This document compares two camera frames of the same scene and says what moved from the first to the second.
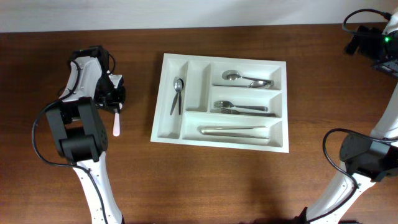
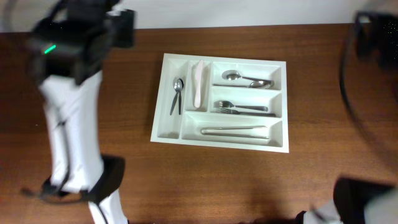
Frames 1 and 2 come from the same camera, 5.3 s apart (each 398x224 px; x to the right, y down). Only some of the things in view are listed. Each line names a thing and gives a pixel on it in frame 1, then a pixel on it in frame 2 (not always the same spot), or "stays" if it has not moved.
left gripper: x=114 y=104 → x=124 y=25
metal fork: x=227 y=104 stays
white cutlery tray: x=222 y=102 stays
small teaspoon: x=180 y=96 → x=178 y=85
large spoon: x=234 y=74 stays
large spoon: x=260 y=84 stays
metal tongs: x=201 y=130 stays
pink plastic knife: x=116 y=129 → x=199 y=77
